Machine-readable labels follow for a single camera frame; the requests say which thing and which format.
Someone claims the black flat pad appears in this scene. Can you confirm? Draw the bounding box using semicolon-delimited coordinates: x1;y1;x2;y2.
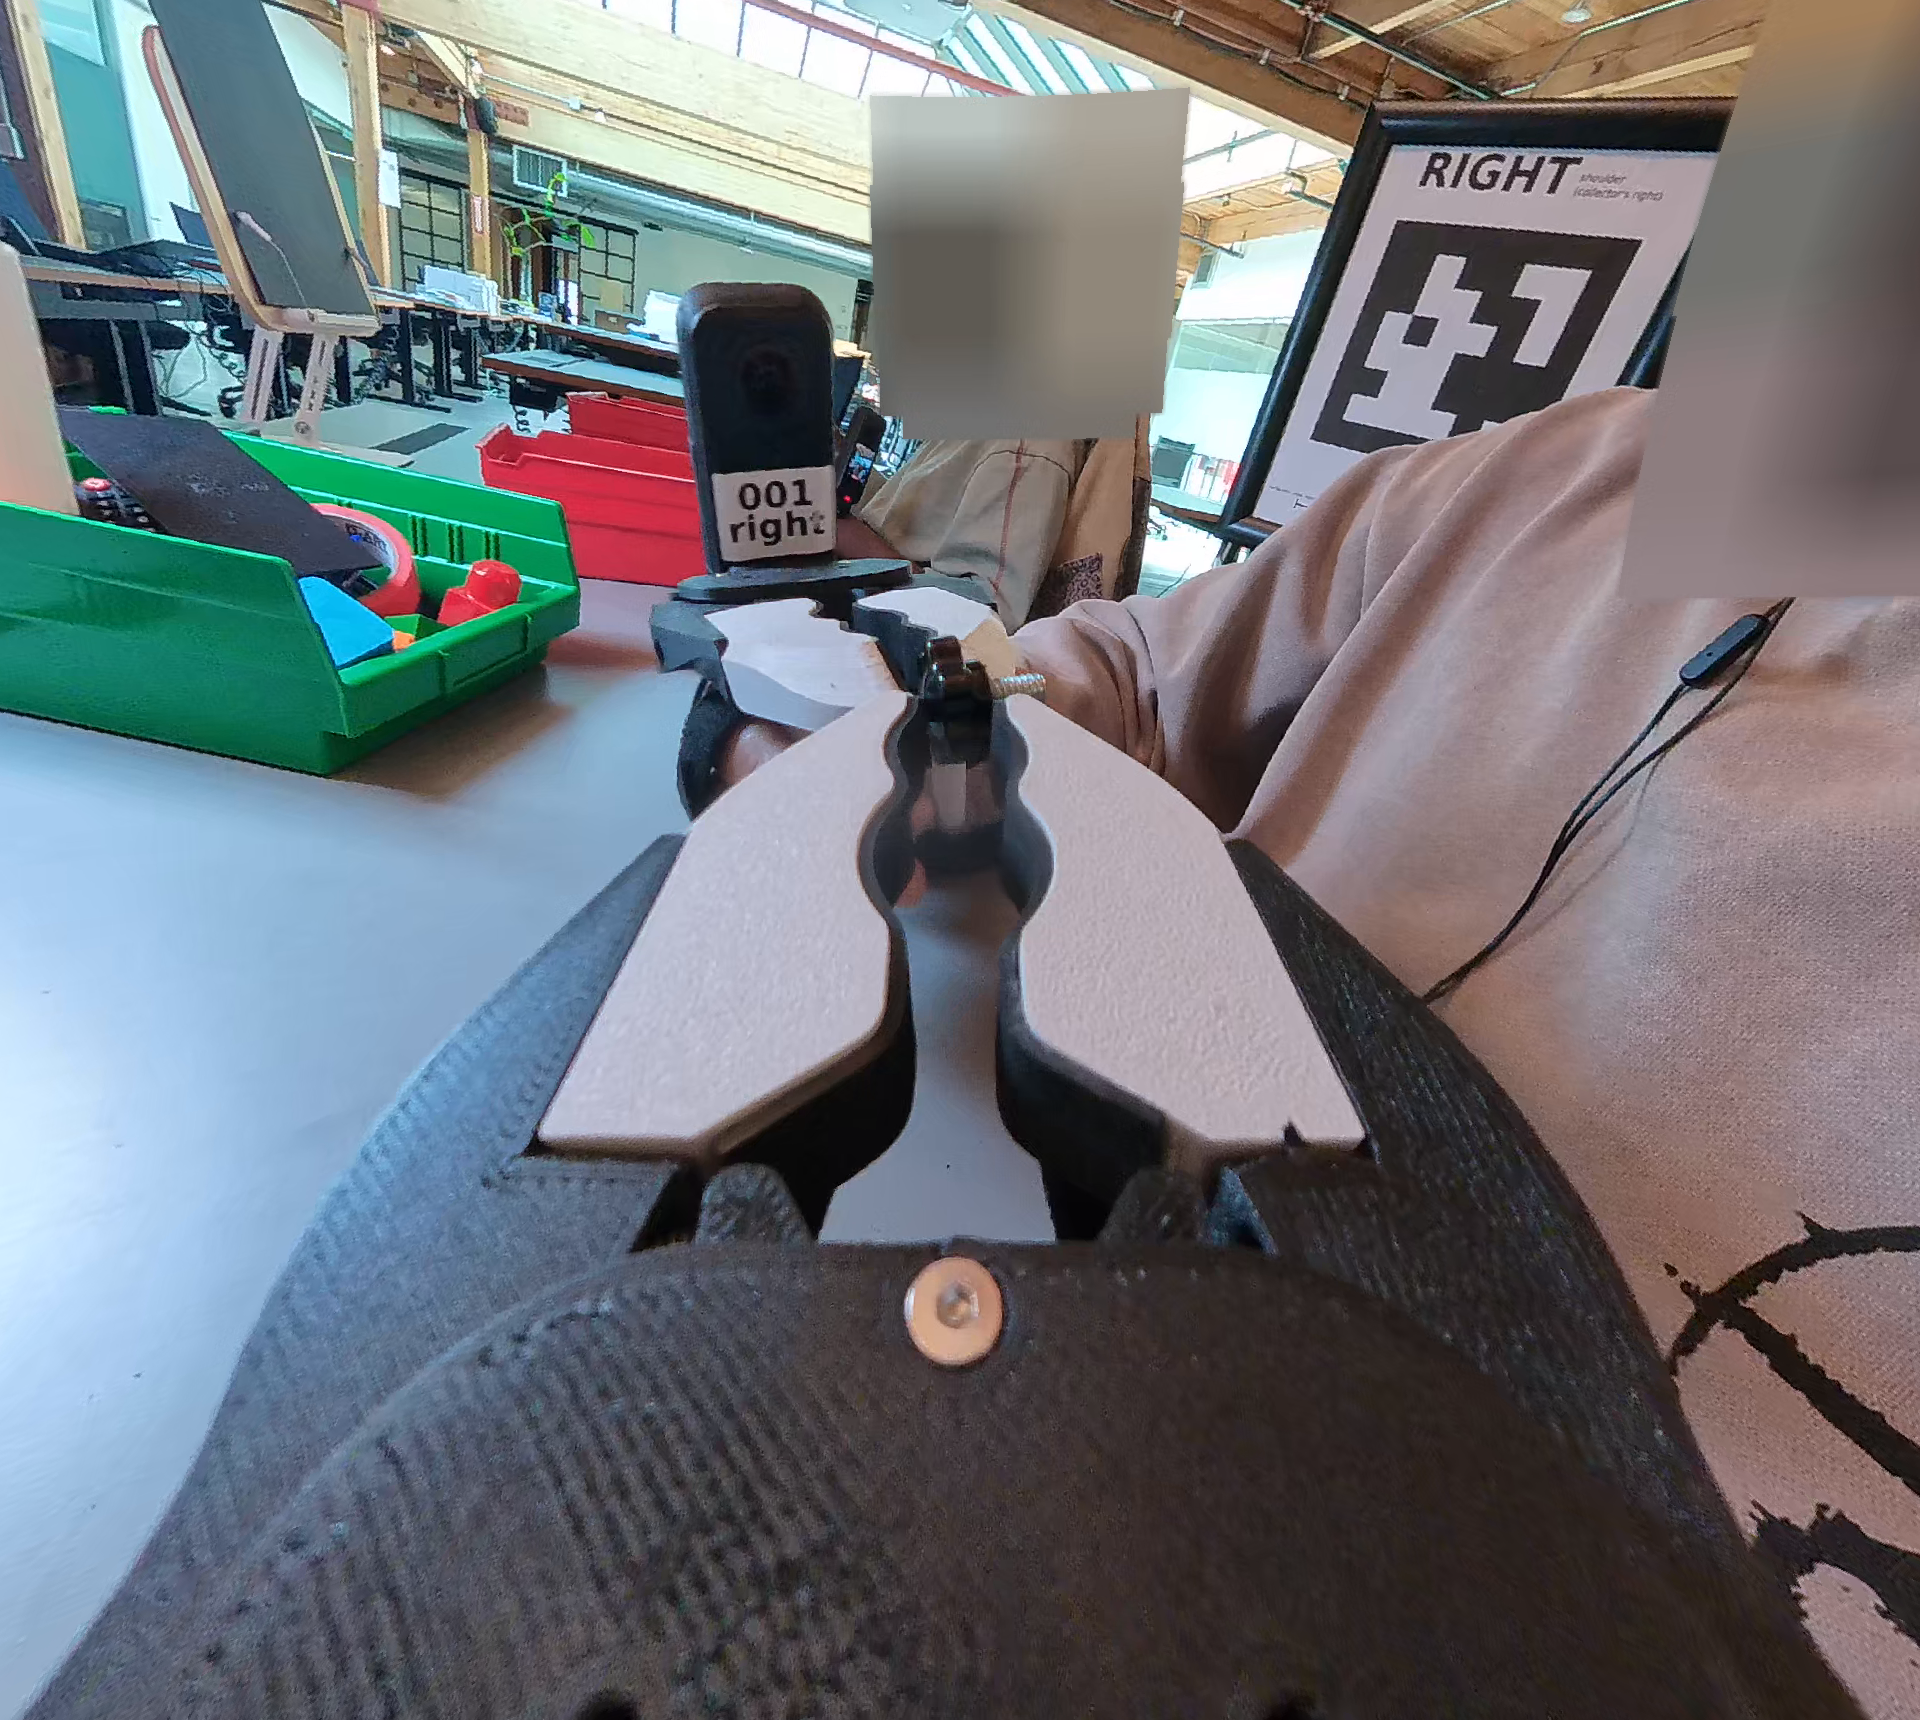
57;407;384;583

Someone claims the green plastic bin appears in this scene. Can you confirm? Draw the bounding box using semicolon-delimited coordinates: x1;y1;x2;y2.
0;430;582;779

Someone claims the person's right forearm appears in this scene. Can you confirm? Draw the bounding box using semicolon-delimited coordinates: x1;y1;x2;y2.
1013;385;1652;840

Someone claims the wooden office desk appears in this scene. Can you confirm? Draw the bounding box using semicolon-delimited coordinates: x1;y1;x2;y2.
23;251;242;418

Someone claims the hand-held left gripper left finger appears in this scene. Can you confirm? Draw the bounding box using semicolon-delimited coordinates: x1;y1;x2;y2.
535;694;919;1239

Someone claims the black thumb screw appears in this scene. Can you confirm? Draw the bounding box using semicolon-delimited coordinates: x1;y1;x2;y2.
919;634;1052;763

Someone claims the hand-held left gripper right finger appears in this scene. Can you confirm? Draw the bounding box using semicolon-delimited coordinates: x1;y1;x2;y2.
997;696;1368;1242

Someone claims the black earbud cable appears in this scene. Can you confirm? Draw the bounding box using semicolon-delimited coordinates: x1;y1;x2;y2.
1417;602;1794;1010

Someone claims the blue black foam block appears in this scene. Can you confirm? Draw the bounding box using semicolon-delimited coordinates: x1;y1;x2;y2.
296;574;396;670

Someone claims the white bottle black lid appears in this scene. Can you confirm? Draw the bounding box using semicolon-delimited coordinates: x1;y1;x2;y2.
0;243;78;521

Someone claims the person's beige sweatshirt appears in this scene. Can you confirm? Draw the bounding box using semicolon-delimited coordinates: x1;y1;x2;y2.
1274;385;1920;1720

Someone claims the red tape roll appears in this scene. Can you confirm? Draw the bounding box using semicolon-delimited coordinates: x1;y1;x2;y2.
310;502;426;620

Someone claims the red plastic bin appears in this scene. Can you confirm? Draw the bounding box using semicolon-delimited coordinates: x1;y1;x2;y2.
567;392;692;454
477;422;708;586

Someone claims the green potted plant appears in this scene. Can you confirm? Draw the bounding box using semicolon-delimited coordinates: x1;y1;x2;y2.
503;175;595;269

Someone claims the black board with wooden frame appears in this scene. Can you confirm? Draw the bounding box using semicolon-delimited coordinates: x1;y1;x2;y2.
44;0;384;432

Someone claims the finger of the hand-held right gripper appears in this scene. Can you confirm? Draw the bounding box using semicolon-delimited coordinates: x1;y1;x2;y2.
703;598;912;722
850;583;1008;689

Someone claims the framed marker sign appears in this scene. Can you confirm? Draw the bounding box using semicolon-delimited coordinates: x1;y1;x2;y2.
1214;101;1735;553

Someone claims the long dark work table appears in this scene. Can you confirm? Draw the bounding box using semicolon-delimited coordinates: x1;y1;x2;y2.
481;316;692;407

